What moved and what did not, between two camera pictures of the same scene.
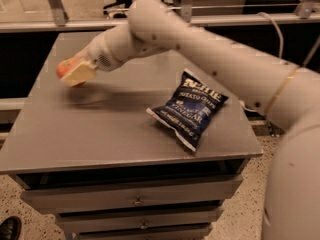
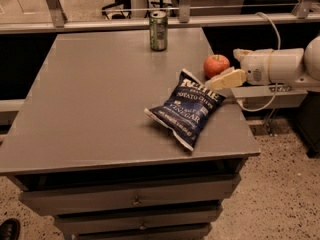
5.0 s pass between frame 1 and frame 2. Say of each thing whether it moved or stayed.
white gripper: moved
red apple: moved
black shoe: stayed
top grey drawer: stayed
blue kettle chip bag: stayed
